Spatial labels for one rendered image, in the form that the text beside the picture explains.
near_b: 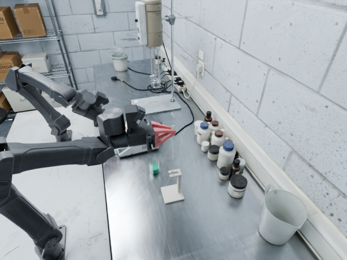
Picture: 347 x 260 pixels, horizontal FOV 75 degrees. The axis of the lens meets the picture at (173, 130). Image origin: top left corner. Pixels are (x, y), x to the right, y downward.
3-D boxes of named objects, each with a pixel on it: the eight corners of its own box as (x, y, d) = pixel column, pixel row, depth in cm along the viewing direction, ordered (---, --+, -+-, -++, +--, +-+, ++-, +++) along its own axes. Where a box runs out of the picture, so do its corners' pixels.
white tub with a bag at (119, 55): (111, 72, 194) (107, 46, 181) (114, 66, 205) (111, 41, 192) (127, 72, 194) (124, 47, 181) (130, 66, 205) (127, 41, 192)
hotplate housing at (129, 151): (119, 159, 110) (116, 146, 105) (115, 142, 120) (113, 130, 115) (163, 148, 116) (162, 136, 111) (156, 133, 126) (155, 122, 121)
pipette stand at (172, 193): (164, 204, 90) (164, 182, 82) (160, 188, 96) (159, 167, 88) (184, 199, 91) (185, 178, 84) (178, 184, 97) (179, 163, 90)
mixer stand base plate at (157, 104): (135, 116, 139) (135, 115, 139) (130, 101, 155) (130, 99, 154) (181, 109, 147) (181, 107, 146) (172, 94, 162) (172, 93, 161)
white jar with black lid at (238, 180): (224, 187, 96) (226, 176, 92) (238, 183, 98) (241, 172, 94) (233, 200, 91) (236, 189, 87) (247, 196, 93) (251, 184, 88)
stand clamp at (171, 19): (150, 27, 120) (148, 16, 117) (145, 22, 129) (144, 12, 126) (193, 23, 126) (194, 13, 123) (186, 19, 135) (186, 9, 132)
